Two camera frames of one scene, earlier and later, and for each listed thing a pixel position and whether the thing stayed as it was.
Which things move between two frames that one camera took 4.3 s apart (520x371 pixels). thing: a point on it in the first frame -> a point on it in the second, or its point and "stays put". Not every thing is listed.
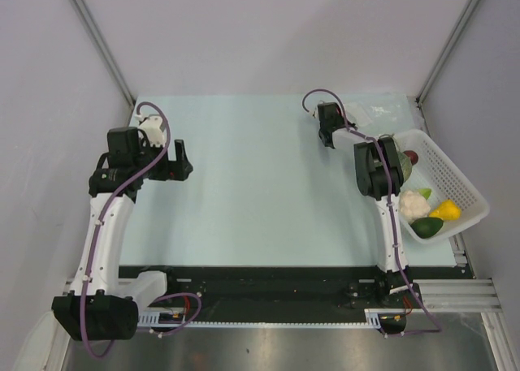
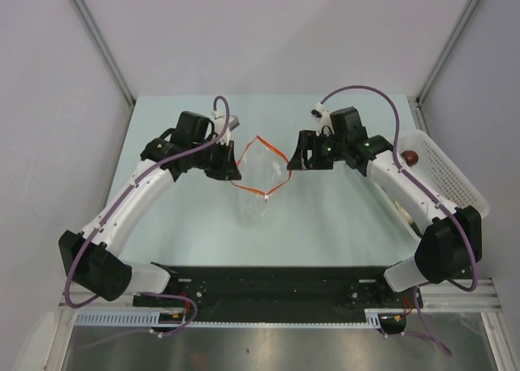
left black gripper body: [166, 170] -> [213, 160]
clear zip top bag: [380, 117] -> [264, 170]
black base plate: [292, 290] stays put
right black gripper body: [342, 118] -> [325, 149]
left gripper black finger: [181, 156] -> [232, 171]
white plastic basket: [433, 171] stays put
